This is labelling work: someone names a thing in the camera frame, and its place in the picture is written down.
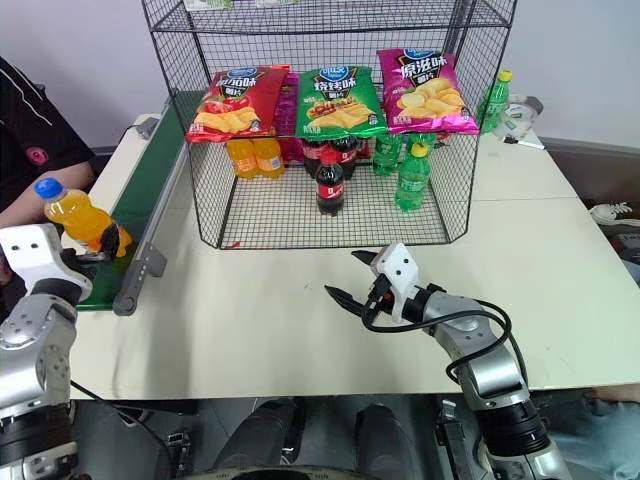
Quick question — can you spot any white sneaker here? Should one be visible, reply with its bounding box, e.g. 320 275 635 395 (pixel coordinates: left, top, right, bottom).
588 201 635 224

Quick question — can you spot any orange soda bottle blue cap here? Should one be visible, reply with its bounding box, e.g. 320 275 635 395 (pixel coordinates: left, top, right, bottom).
33 177 136 260

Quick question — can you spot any grey conveyor side rail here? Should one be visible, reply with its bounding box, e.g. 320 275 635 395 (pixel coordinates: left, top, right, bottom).
112 94 193 317

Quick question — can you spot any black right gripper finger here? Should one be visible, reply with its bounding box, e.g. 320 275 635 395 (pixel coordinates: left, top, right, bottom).
350 248 383 275
323 284 374 320

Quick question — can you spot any green potato chip bag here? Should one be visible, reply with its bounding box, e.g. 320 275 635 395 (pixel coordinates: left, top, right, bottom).
294 64 389 141

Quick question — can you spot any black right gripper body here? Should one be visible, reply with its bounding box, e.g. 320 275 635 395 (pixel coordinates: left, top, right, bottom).
366 272 398 318

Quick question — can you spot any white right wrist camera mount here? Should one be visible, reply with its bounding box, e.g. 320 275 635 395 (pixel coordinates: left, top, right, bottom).
374 242 427 322

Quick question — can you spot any purple snack bag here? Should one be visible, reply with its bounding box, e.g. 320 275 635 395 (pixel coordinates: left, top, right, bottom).
273 72 302 163

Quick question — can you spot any red potato chip bag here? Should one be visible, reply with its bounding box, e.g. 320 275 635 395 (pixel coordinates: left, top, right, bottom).
185 63 293 146

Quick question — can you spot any magenta potato chip bag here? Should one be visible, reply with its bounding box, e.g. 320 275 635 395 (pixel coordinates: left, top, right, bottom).
375 47 481 136

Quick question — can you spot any black white marker pen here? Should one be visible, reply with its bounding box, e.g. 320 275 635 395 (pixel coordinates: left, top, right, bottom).
501 136 547 151

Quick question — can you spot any dark rounded robot leg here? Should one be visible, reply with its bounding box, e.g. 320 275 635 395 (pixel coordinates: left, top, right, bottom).
218 398 302 474
353 402 417 480

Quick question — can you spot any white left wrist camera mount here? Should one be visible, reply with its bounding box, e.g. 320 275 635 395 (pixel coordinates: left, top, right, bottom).
0 223 95 307

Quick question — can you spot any grey conveyor end bracket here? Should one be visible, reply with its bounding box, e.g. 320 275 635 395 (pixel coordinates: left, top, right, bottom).
133 117 162 142

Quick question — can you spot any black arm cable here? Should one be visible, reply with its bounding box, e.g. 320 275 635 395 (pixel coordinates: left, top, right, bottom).
360 293 531 387
68 378 191 454

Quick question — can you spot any person in black shirt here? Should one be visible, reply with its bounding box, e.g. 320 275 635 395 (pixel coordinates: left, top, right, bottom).
0 54 97 214

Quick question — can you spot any green packet atop rack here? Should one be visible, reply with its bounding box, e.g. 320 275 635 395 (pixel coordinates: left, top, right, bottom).
183 0 236 12

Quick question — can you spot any person's blue jeans leg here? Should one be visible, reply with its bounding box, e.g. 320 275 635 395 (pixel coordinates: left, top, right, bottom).
546 387 640 480

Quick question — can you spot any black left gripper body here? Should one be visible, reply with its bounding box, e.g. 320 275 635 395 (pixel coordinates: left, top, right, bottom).
58 245 104 282

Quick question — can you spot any green conveyor belt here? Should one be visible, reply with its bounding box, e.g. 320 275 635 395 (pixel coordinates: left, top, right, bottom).
74 90 202 312

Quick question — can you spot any black wire mesh rack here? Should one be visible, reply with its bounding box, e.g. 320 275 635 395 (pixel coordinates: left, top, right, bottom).
141 0 519 251

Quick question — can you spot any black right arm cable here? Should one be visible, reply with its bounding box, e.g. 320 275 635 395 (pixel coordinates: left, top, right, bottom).
360 293 531 387

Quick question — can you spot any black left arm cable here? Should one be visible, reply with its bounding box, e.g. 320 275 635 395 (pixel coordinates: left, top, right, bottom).
68 378 191 454

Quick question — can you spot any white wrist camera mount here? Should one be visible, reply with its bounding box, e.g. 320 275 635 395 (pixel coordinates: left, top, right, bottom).
0 223 95 307
374 242 427 322

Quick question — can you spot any cola bottle red cap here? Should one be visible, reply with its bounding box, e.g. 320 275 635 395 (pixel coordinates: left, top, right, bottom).
314 149 347 218
329 134 361 182
301 137 331 179

